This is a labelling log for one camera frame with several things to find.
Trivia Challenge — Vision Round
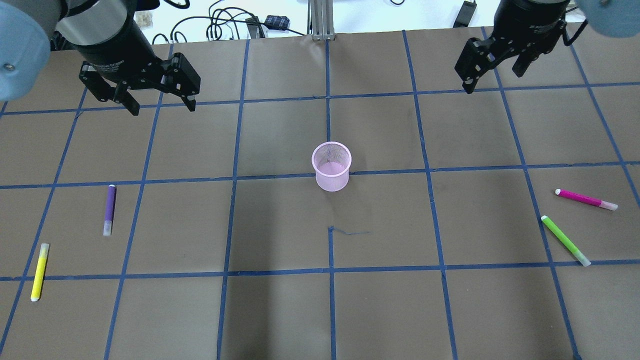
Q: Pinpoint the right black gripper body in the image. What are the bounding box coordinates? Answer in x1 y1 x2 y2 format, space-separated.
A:
482 0 569 60

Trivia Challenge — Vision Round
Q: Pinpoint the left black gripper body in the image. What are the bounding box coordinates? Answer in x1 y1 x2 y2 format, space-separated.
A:
71 20 173 96

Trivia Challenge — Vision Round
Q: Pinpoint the purple pen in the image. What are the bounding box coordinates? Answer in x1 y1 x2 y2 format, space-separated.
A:
103 184 117 237

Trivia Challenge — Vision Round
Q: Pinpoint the pink pen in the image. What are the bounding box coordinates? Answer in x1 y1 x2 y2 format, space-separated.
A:
554 188 618 211

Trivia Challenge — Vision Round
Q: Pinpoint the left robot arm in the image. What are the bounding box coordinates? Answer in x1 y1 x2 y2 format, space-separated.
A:
0 0 201 116

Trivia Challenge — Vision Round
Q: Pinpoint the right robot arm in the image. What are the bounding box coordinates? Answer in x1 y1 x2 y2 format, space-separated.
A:
454 0 640 94

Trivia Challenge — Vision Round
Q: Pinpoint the pink mesh cup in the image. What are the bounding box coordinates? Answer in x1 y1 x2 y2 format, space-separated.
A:
311 141 353 192

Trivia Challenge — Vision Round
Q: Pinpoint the snack bag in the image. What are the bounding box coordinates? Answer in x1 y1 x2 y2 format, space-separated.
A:
134 10 153 29

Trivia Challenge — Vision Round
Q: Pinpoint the blue black small device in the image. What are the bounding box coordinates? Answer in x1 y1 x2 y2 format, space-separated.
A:
263 14 291 31

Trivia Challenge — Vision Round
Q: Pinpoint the yellow pen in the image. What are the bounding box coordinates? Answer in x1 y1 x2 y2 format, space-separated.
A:
30 243 50 302

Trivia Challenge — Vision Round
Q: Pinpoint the green pen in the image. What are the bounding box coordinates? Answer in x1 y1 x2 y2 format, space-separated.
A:
541 215 592 267

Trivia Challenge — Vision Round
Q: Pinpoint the black cable bundle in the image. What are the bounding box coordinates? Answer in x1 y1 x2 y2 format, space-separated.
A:
152 0 311 45

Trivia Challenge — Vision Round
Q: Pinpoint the aluminium frame post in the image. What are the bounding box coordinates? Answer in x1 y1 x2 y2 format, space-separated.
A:
307 0 336 41

